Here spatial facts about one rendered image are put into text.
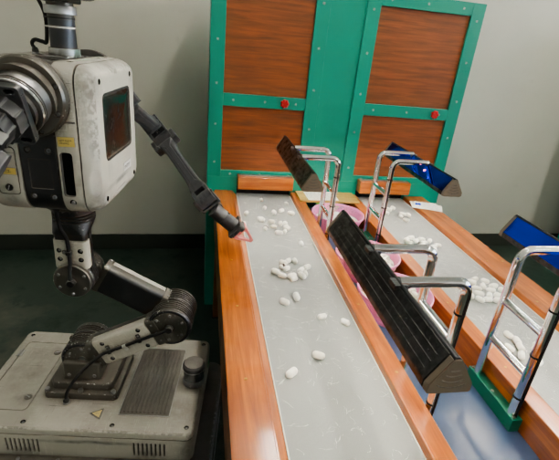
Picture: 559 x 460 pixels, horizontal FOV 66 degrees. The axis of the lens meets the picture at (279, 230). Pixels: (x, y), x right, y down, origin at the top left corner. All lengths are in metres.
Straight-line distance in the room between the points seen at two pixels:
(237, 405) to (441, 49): 2.04
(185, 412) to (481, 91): 3.12
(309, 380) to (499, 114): 3.08
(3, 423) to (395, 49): 2.23
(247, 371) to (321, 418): 0.21
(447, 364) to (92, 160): 0.82
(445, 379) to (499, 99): 3.25
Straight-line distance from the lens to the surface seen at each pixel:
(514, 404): 1.31
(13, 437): 1.55
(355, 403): 1.15
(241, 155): 2.31
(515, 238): 1.45
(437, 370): 0.76
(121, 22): 3.04
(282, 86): 2.28
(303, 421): 1.08
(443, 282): 0.95
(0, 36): 3.20
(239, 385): 1.11
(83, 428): 1.46
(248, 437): 1.01
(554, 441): 1.27
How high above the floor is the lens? 1.54
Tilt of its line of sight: 24 degrees down
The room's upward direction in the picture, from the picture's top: 6 degrees clockwise
